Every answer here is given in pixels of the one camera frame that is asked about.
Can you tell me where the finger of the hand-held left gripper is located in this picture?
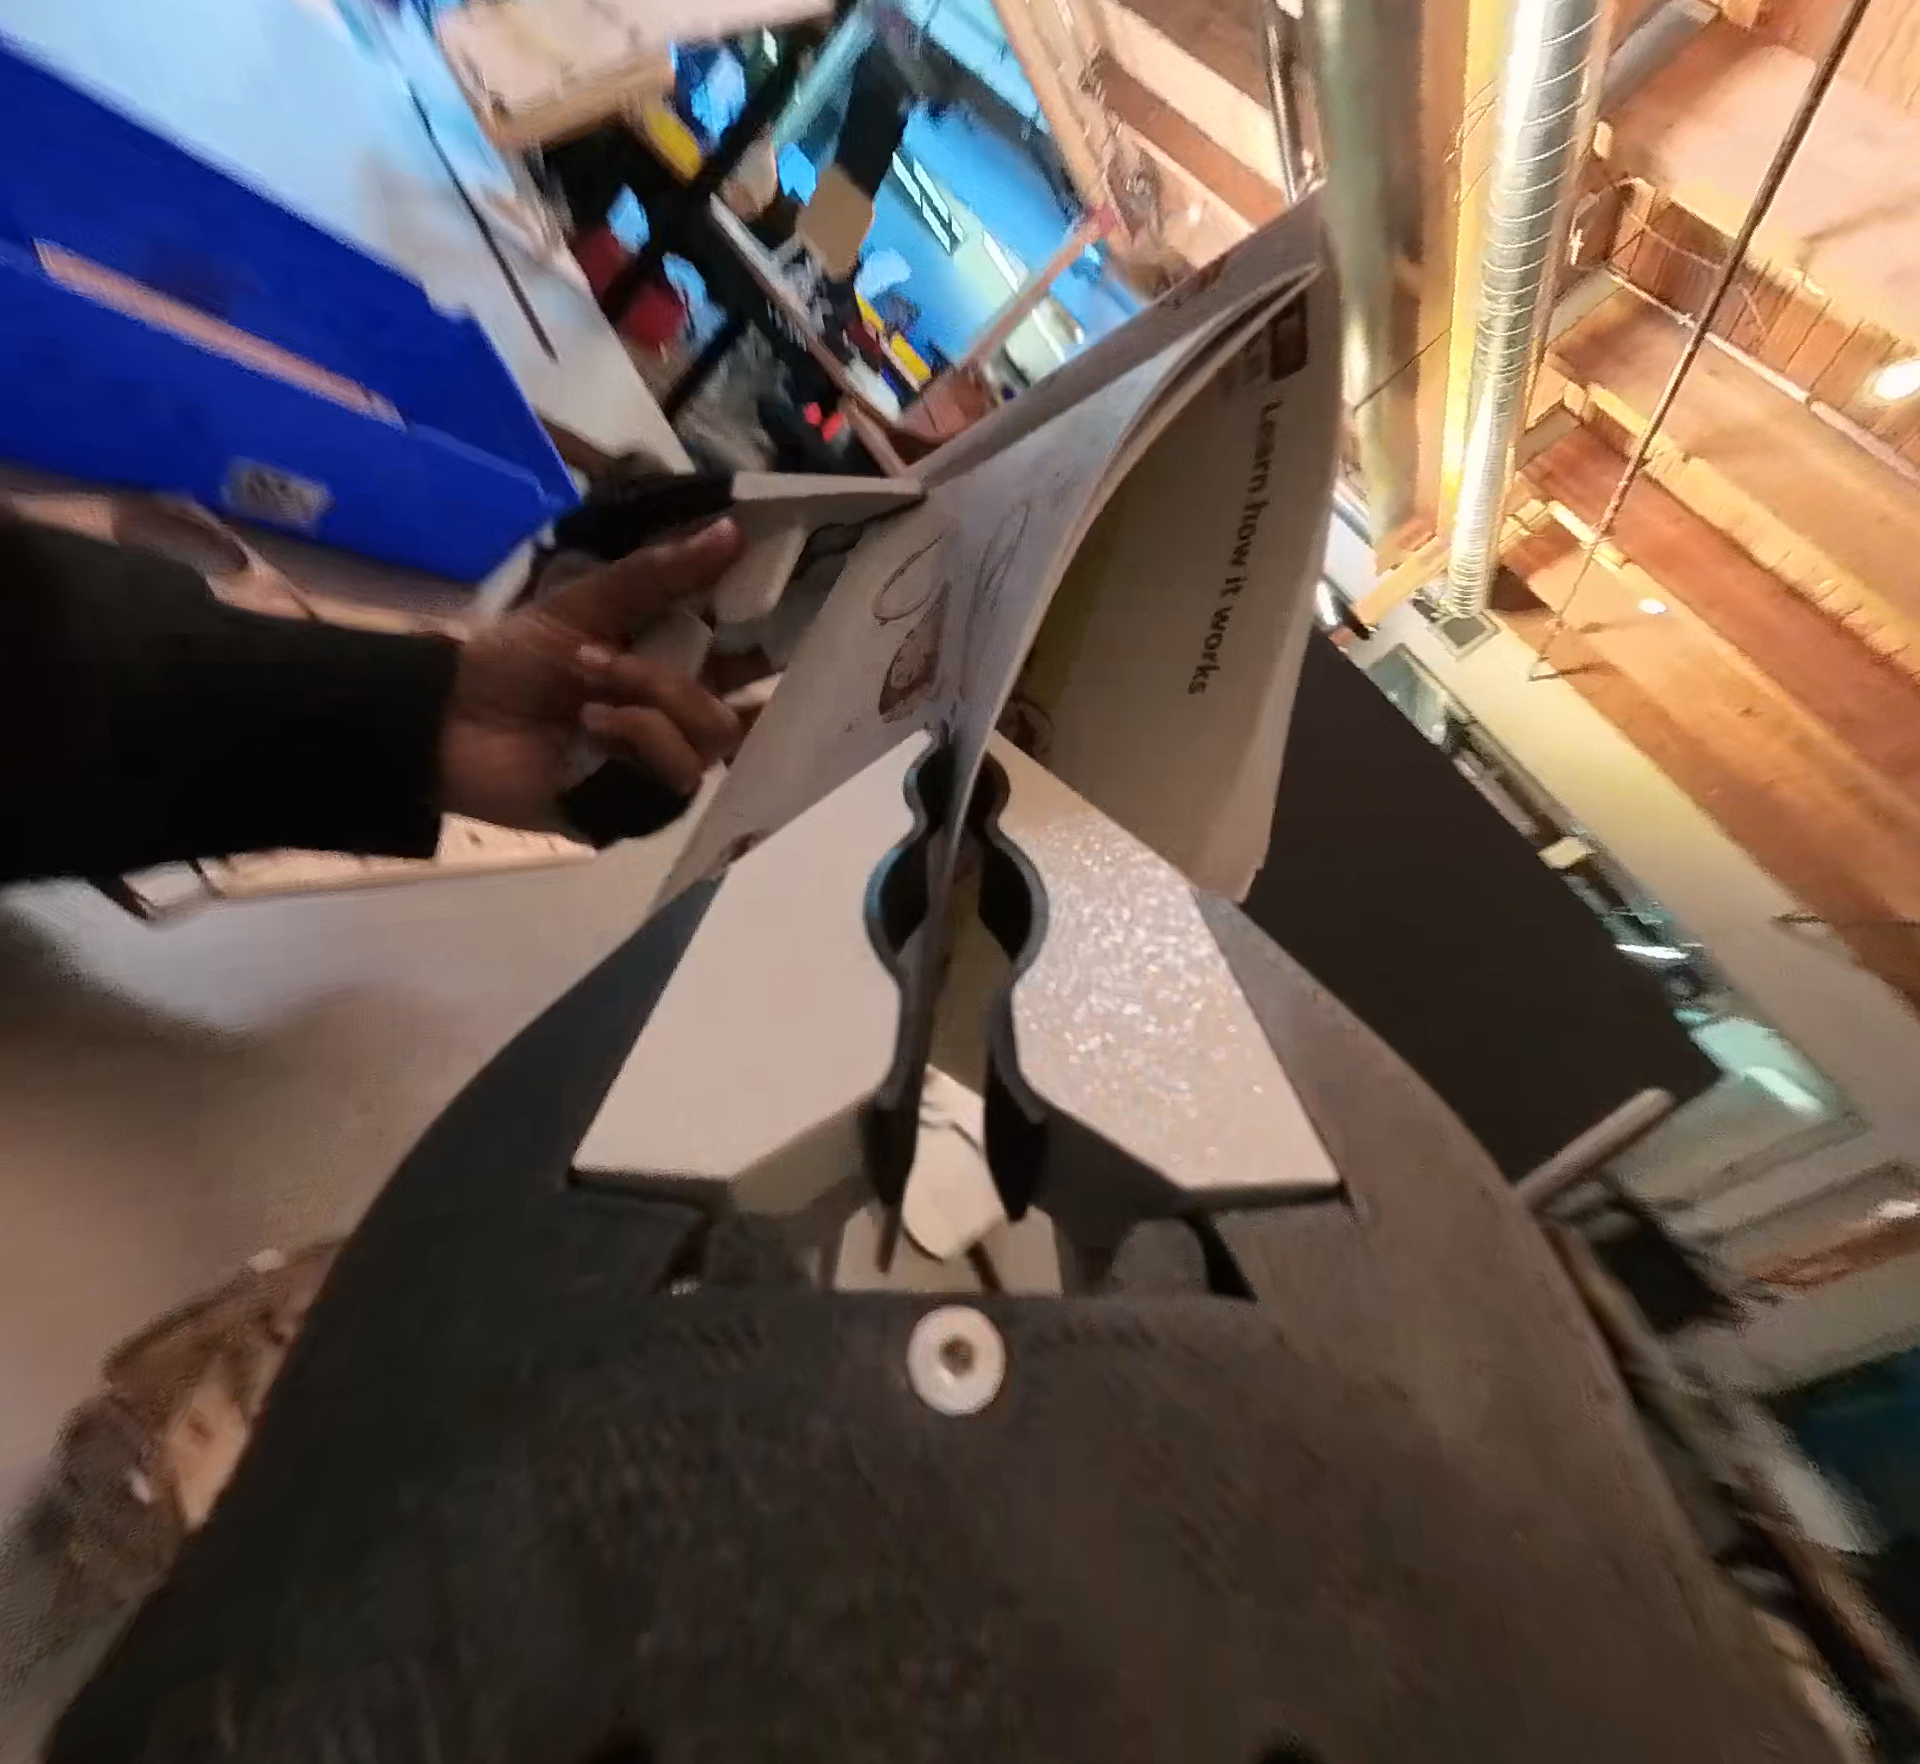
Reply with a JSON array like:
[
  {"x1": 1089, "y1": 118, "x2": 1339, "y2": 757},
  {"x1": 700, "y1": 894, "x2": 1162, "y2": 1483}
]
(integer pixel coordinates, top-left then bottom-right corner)
[{"x1": 713, "y1": 472, "x2": 924, "y2": 631}]

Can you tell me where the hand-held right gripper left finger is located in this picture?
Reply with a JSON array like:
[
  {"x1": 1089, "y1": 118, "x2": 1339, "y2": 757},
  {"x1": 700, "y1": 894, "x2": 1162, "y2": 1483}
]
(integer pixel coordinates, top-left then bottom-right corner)
[{"x1": 567, "y1": 728, "x2": 937, "y2": 1271}]

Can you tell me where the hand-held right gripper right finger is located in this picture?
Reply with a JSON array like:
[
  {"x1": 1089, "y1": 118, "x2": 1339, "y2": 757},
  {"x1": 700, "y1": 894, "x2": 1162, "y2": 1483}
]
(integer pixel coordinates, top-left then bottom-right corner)
[{"x1": 959, "y1": 744, "x2": 1339, "y2": 1224}]

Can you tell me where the white instruction booklet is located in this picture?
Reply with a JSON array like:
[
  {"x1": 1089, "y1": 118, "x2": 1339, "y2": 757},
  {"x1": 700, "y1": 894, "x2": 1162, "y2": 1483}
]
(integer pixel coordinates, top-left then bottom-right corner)
[{"x1": 656, "y1": 196, "x2": 1346, "y2": 905}]

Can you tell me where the person's left forearm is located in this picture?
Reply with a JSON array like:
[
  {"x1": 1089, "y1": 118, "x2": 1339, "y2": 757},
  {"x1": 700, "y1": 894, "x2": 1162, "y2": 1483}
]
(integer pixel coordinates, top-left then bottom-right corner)
[{"x1": 0, "y1": 515, "x2": 460, "y2": 884}]

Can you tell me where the brown wooden parts heap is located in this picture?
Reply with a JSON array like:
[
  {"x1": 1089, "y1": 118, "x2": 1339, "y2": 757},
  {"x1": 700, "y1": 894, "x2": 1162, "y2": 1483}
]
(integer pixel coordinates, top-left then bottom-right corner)
[{"x1": 0, "y1": 1235, "x2": 339, "y2": 1684}]

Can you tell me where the person's left hand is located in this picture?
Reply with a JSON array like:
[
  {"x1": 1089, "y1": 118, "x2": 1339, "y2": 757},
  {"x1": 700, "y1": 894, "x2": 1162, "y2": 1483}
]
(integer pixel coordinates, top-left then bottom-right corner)
[{"x1": 439, "y1": 519, "x2": 746, "y2": 838}]

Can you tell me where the black mat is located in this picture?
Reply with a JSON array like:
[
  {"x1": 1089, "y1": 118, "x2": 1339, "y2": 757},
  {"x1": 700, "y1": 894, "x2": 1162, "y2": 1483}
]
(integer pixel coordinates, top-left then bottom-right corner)
[{"x1": 1243, "y1": 622, "x2": 1720, "y2": 1183}]

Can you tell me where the blue plastic bin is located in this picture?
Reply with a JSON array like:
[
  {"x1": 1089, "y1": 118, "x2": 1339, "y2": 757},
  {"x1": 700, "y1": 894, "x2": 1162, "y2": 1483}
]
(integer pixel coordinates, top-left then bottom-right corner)
[
  {"x1": 0, "y1": 238, "x2": 582, "y2": 582},
  {"x1": 0, "y1": 38, "x2": 530, "y2": 446}
]

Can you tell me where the pale wooden board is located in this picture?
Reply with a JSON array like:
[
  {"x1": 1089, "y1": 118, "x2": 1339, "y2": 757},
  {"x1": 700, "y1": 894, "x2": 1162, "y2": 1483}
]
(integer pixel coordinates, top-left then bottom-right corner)
[{"x1": 439, "y1": 0, "x2": 836, "y2": 148}]

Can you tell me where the grey metal pole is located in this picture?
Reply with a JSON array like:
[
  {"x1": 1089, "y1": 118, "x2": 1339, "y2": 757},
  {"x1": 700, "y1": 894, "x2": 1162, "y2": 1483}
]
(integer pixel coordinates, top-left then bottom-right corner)
[{"x1": 1283, "y1": 0, "x2": 1446, "y2": 529}]

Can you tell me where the silver ventilation duct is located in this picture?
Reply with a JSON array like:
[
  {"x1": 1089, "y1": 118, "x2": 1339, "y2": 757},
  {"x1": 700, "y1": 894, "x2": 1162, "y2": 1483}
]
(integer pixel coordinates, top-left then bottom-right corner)
[{"x1": 1437, "y1": 0, "x2": 1639, "y2": 614}]

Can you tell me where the thin black cable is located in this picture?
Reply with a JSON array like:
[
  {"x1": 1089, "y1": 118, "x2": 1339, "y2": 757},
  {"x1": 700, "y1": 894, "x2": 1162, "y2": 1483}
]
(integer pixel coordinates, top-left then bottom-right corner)
[{"x1": 1526, "y1": 0, "x2": 1920, "y2": 687}]

